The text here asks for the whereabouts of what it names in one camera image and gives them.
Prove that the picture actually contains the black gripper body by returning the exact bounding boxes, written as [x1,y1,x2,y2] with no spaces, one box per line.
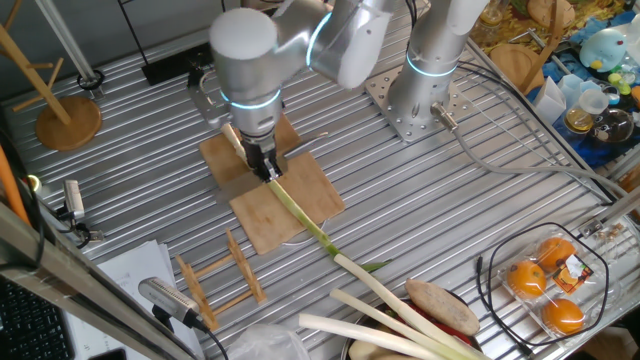
[243,137,279,170]

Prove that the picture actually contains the steel cleaver knife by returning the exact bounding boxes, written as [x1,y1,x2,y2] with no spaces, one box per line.
[215,131,330,205]

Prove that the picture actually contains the white scallion root end piece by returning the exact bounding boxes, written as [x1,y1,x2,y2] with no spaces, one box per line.
[220,123,248,164]

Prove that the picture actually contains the wooden cutting board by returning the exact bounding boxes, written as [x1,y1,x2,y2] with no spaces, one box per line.
[198,114,346,256]

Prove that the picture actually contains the long scallion with green top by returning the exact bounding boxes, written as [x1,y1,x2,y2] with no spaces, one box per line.
[267,179,391,274]

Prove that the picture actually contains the wooden knife rack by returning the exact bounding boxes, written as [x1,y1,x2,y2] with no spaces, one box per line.
[174,228,268,332]

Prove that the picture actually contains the black stand with thin rod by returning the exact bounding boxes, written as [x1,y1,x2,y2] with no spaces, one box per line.
[117,0,216,87]

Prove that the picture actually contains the white paper sheets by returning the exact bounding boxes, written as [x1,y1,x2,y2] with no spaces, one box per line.
[64,239,206,360]

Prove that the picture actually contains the clear plastic bag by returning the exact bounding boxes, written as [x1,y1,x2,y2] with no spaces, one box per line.
[226,323,312,360]

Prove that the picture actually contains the metal bowl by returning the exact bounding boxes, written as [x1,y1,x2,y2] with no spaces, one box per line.
[339,298,482,360]

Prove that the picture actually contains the wooden mug tree stand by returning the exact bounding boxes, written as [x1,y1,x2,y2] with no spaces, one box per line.
[0,22,104,153]
[488,0,567,96]

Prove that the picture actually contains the pale potato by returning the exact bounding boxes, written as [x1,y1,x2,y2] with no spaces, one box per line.
[348,339,401,360]

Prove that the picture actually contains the brown sweet potato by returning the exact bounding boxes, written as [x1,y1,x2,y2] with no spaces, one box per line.
[403,277,482,337]

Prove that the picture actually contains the red vegetable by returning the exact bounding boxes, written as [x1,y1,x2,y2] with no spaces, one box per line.
[393,298,475,347]

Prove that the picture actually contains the orange pole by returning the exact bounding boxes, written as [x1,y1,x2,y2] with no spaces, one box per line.
[0,143,32,227]

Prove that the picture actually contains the clear glass bottle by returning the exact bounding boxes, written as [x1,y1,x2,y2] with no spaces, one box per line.
[471,0,507,44]

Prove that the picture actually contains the orange fruit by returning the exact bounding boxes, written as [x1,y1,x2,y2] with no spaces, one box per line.
[505,259,548,300]
[536,236,577,274]
[540,297,586,336]

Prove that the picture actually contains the black keyboard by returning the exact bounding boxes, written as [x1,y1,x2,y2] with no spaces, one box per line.
[0,277,77,360]

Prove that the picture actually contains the white paper box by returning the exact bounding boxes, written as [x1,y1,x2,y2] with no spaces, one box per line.
[531,76,570,126]

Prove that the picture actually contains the glass flask with yellow liquid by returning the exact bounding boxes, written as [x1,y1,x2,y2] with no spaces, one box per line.
[563,88,610,135]

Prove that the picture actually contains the orange label sticker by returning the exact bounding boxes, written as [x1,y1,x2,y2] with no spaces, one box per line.
[551,253,595,296]

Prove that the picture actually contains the round woven wooden item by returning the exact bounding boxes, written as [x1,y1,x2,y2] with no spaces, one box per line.
[526,0,577,30]

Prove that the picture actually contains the blue cloth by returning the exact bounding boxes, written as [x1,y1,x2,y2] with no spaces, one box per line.
[539,9,640,169]

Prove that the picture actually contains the light blue plush toy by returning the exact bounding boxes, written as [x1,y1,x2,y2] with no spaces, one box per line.
[578,27,630,74]

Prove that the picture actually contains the small green toy pieces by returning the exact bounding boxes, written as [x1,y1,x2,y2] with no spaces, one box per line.
[606,71,634,97]

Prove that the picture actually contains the clear plastic fruit tray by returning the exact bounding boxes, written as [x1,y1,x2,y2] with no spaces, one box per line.
[496,222,623,347]

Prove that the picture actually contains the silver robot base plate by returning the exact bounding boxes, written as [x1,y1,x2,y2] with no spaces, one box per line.
[363,64,474,145]

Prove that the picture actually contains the silver camera with black cable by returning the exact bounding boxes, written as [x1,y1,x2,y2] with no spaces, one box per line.
[138,276,230,360]

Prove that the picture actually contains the metal camera mount clamp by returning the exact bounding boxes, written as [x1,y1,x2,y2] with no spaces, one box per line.
[53,204,105,249]

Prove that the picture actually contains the small silver camera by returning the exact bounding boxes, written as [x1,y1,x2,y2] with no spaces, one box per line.
[62,178,87,222]

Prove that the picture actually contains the aluminium frame beam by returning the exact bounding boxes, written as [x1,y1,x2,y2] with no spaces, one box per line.
[0,199,200,360]

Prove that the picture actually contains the aluminium pole with black ring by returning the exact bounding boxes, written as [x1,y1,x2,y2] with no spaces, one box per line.
[33,0,107,100]

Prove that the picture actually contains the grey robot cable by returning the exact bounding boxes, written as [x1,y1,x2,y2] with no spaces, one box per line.
[429,101,630,200]

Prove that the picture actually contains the thin black cable loop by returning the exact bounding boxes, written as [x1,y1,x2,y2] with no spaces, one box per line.
[473,221,611,359]

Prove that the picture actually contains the black cables at robot base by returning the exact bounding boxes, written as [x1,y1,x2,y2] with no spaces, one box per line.
[456,59,617,204]

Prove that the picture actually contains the aluminium profile bracket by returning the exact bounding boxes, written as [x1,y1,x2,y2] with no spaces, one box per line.
[578,184,640,240]

